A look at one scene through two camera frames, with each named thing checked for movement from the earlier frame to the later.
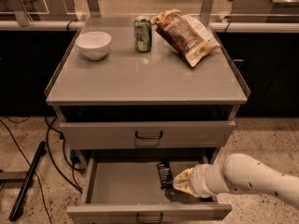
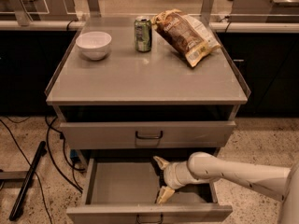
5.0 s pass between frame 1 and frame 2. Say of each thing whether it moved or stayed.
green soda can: stayed
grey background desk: stayed
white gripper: moved
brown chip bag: stayed
